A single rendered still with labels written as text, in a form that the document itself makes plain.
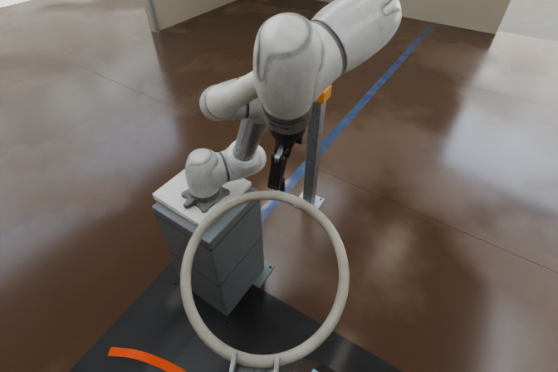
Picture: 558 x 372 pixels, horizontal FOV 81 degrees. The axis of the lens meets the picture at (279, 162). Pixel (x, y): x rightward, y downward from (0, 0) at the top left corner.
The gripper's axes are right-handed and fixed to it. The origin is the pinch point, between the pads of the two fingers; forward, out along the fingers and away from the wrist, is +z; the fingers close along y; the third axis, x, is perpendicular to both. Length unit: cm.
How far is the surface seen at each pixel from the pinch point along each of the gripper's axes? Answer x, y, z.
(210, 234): -35, 11, 79
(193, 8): -319, -397, 346
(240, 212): -27, -4, 86
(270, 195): -5.5, 1.5, 25.0
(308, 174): -6, -65, 155
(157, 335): -60, 67, 145
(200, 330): -10, 44, 25
